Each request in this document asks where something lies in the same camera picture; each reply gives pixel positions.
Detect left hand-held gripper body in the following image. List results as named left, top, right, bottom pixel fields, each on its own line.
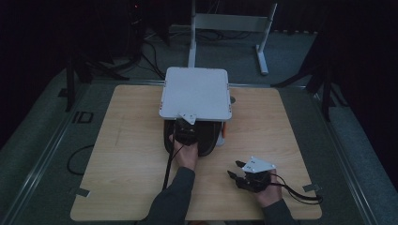
left=173, top=112, right=199, bottom=147

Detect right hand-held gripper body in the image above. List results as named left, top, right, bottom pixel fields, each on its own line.
left=235, top=156, right=277, bottom=194

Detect black round tray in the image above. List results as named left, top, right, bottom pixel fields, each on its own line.
left=163, top=119, right=223, bottom=158

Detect white square box lid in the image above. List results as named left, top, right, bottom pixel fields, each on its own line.
left=159, top=66, right=233, bottom=147

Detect person's right hand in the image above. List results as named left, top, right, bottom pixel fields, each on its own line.
left=253, top=169, right=283, bottom=208

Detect person's left hand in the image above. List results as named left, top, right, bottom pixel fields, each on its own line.
left=168, top=134, right=200, bottom=172

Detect grey tape strip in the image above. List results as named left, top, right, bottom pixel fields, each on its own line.
left=75, top=187, right=92, bottom=199
left=301, top=183, right=322, bottom=193

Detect black tripod stand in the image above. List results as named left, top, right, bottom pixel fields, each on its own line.
left=63, top=52, right=130, bottom=113
left=271, top=58, right=345, bottom=124

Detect white metal stand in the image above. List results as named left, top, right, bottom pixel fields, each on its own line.
left=187, top=0, right=279, bottom=77

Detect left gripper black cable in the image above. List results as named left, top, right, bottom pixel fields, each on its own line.
left=161, top=143, right=186, bottom=191

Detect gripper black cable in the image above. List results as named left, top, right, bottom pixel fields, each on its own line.
left=161, top=143, right=186, bottom=191
left=269, top=172, right=324, bottom=206

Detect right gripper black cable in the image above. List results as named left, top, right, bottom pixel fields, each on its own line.
left=269, top=172, right=324, bottom=206

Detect black background cables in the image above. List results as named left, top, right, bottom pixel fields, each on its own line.
left=140, top=39, right=167, bottom=81

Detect black floor cable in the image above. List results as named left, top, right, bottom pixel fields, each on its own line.
left=67, top=143, right=95, bottom=176

